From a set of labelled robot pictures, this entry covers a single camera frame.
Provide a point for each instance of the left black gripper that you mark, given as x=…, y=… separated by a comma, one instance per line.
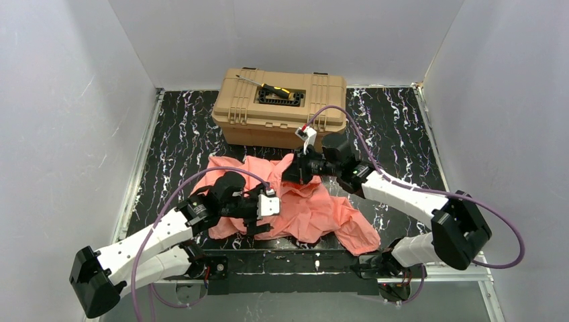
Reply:
x=251, y=211

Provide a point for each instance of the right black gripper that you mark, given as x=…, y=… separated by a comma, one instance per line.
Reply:
x=301, y=168

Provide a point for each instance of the pink jacket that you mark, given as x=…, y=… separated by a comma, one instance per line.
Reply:
x=307, y=212

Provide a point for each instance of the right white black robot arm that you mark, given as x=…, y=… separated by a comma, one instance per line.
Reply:
x=458, y=231

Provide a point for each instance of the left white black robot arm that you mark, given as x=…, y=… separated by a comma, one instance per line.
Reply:
x=101, y=278

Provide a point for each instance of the tan plastic toolbox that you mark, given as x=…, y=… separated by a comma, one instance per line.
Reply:
x=245, y=122

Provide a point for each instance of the black yellow screwdriver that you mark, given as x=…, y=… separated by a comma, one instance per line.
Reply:
x=278, y=91

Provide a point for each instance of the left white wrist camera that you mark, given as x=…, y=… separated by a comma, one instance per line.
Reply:
x=268, y=204

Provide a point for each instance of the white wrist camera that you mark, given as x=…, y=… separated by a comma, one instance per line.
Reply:
x=308, y=136
x=268, y=204

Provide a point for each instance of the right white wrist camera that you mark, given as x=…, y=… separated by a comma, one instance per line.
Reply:
x=308, y=136

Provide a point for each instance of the black toolbox handle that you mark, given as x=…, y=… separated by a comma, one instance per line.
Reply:
x=265, y=97

